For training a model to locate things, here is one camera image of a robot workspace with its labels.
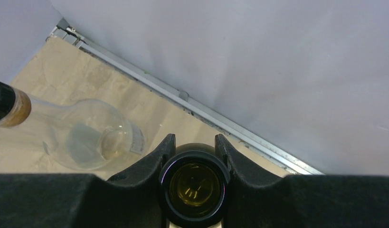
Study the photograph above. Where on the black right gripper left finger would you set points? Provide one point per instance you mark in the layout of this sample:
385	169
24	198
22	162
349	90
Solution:
128	199

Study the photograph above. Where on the aluminium table edge rail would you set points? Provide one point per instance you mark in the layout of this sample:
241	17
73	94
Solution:
244	137

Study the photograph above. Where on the green bottle silver cap front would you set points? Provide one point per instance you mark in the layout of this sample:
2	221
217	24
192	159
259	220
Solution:
194	187

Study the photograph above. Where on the clear square glass bottle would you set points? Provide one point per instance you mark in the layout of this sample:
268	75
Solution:
87	135

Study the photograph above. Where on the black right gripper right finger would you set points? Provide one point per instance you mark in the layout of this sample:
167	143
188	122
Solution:
261	199

